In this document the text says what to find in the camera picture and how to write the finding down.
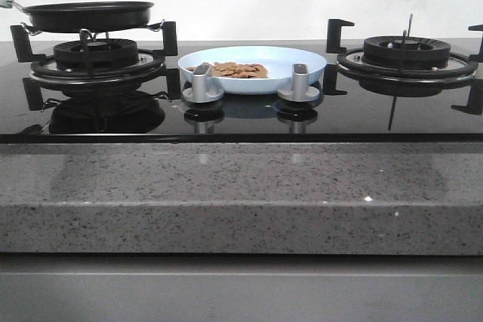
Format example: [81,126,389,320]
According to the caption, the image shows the light blue plate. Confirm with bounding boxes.
[178,46,328,95]

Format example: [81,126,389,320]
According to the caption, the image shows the brown meat pieces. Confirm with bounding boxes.
[204,62,269,78]

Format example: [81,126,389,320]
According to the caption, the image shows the black frying pan green handle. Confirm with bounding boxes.
[1,0,154,33]

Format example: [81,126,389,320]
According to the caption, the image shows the black right pan support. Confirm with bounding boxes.
[323,13,483,115]

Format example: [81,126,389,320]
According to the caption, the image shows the black pan support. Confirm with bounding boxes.
[323,13,483,115]
[11,20,178,111]

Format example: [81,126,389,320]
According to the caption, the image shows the black right gas burner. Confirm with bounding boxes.
[362,35,451,70]

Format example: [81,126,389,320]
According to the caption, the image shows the black gas burner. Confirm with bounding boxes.
[54,38,139,71]
[362,35,451,70]

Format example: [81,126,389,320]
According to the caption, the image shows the silver right stove knob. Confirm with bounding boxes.
[278,63,321,103]

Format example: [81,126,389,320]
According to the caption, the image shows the silver stove knob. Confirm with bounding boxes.
[278,63,321,103]
[182,64,224,103]

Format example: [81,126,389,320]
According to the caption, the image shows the black glass cooktop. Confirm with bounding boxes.
[1,42,482,143]

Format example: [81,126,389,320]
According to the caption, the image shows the silver left stove knob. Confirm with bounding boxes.
[182,64,224,103]

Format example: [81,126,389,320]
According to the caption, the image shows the black left pan support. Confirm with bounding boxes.
[11,20,178,111]

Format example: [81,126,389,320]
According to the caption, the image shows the black left gas burner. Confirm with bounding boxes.
[54,38,139,71]

